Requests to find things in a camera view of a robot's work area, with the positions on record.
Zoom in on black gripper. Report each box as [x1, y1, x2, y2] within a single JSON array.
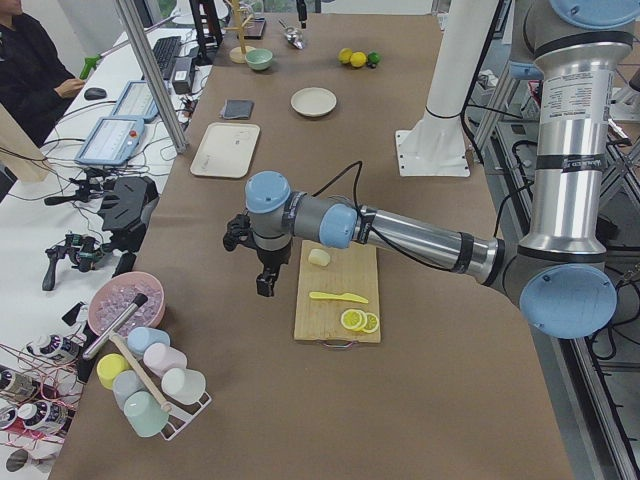
[[296, 0, 307, 21], [256, 244, 291, 297]]

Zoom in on cream round plate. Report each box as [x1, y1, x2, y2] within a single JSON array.
[[290, 87, 337, 118]]

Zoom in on cream rectangular tray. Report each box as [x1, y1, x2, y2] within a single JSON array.
[[190, 122, 260, 179]]

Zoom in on metal scoop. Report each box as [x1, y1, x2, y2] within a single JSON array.
[[278, 19, 306, 50]]

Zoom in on mint green bowl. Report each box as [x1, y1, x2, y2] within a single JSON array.
[[245, 48, 274, 71]]

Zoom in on whole yellow lemon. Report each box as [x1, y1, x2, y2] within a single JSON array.
[[349, 51, 368, 69]]

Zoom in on wooden cup stand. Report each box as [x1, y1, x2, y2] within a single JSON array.
[[226, 0, 255, 64]]

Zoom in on yellow plastic knife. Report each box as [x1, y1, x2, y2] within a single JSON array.
[[309, 291, 369, 304]]

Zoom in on wooden cutting board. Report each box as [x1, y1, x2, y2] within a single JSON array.
[[293, 240, 381, 344]]

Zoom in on green lime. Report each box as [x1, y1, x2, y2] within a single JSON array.
[[367, 51, 381, 68]]

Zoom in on lemon slices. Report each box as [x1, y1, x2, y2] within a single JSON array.
[[340, 309, 380, 334]]

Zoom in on grey folded cloth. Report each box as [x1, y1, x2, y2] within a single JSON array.
[[220, 99, 254, 120]]

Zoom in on pink plastic cup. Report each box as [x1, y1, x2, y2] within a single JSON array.
[[143, 342, 188, 377]]

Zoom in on white plastic cup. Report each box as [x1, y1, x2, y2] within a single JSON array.
[[161, 368, 206, 405]]

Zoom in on blue plastic cup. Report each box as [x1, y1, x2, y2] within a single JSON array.
[[127, 327, 171, 357]]

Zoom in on black keyboard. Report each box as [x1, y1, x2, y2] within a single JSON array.
[[152, 36, 182, 80]]

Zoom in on pink bowl with ice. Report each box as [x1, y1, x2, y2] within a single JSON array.
[[88, 271, 165, 337]]

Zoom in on white cup rack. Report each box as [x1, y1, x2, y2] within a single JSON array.
[[160, 392, 213, 441]]

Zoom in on wooden muddler stick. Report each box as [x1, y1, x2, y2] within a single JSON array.
[[109, 333, 172, 413]]

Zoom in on grey plastic cup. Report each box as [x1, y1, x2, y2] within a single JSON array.
[[112, 370, 146, 410]]

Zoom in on yellow plastic cup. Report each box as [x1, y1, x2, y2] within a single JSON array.
[[96, 353, 131, 390]]

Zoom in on mint plastic cup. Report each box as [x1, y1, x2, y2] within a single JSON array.
[[123, 391, 169, 438]]

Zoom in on blue teach pendant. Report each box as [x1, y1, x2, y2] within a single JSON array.
[[74, 116, 145, 167], [111, 80, 158, 123]]

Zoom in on black computer mouse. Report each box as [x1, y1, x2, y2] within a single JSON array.
[[84, 87, 107, 101]]

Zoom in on person in black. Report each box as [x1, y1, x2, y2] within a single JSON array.
[[1, 1, 85, 147]]

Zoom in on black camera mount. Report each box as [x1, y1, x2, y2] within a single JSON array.
[[98, 176, 159, 252]]

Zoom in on aluminium frame post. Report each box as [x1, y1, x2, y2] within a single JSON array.
[[115, 0, 188, 154]]

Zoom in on white pedestal column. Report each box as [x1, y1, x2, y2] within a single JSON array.
[[396, 0, 500, 177]]

